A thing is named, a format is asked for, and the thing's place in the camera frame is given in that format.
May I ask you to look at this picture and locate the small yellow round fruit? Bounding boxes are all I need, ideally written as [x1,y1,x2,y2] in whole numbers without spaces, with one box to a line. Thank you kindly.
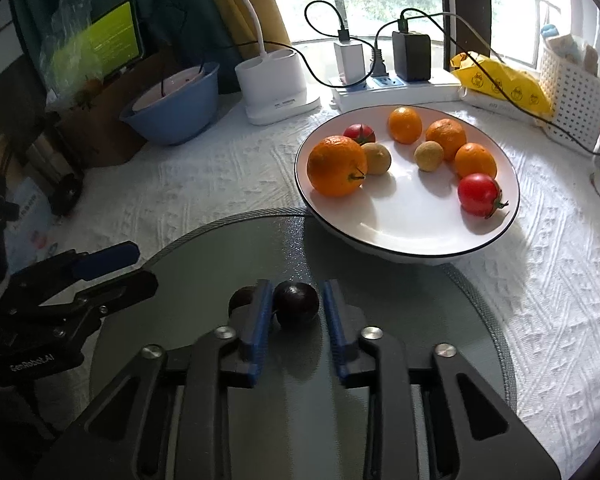
[361,142,393,176]
[413,140,445,173]

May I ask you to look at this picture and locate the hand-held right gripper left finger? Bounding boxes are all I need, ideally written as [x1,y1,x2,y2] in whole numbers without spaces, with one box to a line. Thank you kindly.
[35,280,274,480]

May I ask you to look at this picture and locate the white plastic basket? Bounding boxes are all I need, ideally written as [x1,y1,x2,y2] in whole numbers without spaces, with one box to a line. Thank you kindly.
[538,32,600,141]

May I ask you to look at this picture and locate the large red tomato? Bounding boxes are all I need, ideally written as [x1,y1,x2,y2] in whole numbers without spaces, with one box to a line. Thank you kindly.
[457,172,510,219]

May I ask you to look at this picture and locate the blue white carton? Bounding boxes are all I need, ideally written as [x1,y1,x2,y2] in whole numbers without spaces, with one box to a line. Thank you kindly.
[2,177,56,271]

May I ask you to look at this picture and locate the large orange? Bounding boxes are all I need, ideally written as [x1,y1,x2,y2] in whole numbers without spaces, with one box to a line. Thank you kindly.
[307,135,369,198]

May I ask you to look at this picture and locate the brown cardboard box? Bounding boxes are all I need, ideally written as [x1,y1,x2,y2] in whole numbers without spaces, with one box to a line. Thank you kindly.
[55,55,181,168]

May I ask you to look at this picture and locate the dark purple plum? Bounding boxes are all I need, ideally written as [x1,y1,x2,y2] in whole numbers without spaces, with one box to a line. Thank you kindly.
[272,281,321,331]
[228,286,258,318]

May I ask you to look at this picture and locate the metal cup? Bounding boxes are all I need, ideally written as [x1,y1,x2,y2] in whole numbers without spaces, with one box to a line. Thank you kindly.
[30,125,86,216]

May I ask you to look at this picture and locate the small red tomato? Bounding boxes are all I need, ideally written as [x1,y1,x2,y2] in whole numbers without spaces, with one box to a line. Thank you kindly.
[342,123,377,147]

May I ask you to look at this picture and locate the medium orange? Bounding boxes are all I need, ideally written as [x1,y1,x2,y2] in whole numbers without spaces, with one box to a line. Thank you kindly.
[425,118,468,162]

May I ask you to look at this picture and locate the black charger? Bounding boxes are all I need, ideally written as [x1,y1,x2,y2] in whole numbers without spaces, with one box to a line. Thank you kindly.
[392,30,432,82]

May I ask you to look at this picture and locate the small oval orange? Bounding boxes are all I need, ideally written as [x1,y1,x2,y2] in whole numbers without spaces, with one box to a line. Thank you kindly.
[454,142,498,180]

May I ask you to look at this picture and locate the dark green cloth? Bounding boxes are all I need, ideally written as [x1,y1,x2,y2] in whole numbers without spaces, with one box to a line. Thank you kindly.
[10,0,241,96]

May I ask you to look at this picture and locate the white charger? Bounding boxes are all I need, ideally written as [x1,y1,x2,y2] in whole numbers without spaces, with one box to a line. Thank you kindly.
[333,41,365,86]

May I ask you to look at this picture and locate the blue bowl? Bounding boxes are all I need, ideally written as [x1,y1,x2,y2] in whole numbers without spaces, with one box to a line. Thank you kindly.
[119,62,221,147]

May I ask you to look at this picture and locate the black looped charger cable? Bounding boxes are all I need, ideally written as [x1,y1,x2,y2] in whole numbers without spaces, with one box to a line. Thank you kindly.
[304,1,353,43]

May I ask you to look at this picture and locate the round mandarin orange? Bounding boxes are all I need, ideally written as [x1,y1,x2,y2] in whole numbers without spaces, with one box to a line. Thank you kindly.
[387,106,424,145]

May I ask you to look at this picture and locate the tablet with green screen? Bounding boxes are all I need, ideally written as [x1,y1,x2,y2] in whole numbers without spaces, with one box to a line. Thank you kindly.
[87,0,146,77]

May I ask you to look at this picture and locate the long black charger cable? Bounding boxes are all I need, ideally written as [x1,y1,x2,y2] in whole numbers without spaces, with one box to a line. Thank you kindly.
[399,8,600,156]

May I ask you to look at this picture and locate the thin black lamp cable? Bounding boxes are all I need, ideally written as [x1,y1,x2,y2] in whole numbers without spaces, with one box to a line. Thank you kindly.
[220,40,376,87]

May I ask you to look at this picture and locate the white power strip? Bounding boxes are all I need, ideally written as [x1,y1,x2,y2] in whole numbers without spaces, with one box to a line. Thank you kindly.
[330,67,463,111]

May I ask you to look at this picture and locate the black plug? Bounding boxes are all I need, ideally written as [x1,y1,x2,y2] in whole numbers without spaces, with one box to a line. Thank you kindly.
[367,47,387,81]

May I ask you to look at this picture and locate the yellow curtain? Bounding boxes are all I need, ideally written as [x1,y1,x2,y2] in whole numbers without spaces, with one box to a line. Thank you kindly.
[195,0,293,61]

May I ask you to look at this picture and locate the white round dish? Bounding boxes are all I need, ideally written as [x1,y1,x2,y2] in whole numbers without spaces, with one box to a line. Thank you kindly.
[132,67,208,113]

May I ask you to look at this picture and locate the yellow printed packet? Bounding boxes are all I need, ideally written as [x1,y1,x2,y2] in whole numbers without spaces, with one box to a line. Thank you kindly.
[450,51,556,122]

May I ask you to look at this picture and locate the white desk lamp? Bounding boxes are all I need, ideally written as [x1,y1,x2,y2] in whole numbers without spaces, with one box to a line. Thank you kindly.
[210,0,322,126]

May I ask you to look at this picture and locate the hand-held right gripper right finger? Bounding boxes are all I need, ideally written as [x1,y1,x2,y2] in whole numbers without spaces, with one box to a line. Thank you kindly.
[321,279,562,480]

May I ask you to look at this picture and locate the clear plastic bag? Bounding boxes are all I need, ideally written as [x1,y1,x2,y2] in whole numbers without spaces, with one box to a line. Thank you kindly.
[40,0,106,106]

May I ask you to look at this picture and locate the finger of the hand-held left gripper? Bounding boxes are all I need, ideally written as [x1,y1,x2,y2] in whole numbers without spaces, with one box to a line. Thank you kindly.
[40,271,158,346]
[12,241,141,306]

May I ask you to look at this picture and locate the white plate with black rim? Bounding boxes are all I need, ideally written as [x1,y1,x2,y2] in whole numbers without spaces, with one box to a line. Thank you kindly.
[294,104,521,266]

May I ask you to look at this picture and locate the white textured tablecloth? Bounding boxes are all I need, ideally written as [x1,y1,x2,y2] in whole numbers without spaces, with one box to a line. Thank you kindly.
[0,92,600,480]

